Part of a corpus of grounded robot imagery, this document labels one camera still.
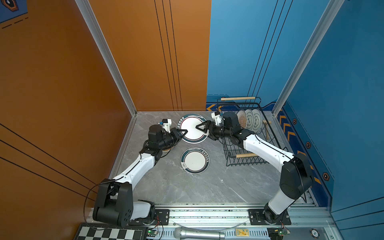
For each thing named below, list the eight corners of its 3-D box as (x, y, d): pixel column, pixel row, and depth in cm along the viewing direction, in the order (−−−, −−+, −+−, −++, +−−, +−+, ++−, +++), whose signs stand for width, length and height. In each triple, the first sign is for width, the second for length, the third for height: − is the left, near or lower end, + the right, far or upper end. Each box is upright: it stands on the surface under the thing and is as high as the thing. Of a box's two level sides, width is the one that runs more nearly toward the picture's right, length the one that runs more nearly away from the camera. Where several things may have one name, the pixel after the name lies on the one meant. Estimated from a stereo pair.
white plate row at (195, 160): (180, 174, 90) (179, 172, 88) (182, 148, 101) (181, 147, 99) (210, 174, 90) (210, 172, 88) (208, 148, 101) (208, 147, 99)
